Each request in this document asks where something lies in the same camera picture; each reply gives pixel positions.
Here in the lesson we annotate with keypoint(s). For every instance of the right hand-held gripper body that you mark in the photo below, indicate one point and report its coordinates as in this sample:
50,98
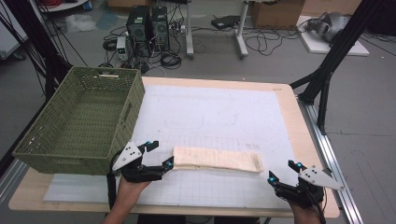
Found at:
314,180

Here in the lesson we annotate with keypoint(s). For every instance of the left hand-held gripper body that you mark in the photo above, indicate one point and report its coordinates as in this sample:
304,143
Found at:
137,173

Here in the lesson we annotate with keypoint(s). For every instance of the cream towel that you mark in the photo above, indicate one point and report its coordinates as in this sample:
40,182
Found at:
218,159

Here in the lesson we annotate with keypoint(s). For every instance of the person's left hand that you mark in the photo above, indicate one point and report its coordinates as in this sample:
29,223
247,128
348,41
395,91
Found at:
130,188

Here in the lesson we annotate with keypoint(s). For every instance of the person's right hand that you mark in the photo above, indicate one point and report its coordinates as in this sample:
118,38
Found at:
303,211

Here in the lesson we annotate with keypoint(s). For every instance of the white grid mat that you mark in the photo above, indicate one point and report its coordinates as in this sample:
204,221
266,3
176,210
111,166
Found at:
214,124

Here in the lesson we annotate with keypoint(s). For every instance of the green woven plastic basket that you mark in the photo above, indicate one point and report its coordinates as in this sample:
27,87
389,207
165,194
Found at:
84,124

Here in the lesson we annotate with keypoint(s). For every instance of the white bench power supply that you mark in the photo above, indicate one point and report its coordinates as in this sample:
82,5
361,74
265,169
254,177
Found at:
122,48

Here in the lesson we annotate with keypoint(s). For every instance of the black computer tower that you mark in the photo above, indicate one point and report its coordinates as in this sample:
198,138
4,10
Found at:
138,29
160,28

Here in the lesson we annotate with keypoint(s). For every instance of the white floor board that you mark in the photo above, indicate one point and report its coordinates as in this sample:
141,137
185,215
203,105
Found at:
330,43

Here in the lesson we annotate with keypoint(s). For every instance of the flat black device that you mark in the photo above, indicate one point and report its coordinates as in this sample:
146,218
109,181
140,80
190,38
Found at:
225,21

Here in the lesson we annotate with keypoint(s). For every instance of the grey robot head shell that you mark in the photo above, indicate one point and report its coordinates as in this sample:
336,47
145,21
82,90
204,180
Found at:
328,25

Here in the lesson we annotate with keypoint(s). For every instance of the brown cardboard box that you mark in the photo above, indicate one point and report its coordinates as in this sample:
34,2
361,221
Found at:
277,14

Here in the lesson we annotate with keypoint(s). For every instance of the aluminium floor rail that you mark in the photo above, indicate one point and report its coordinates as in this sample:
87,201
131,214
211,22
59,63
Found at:
331,161

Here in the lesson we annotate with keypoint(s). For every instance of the black metal frame stand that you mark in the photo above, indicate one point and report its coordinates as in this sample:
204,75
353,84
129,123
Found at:
40,40
336,56

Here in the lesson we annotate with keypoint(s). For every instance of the white desk leg frame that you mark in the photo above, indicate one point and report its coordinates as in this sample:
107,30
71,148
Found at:
241,34

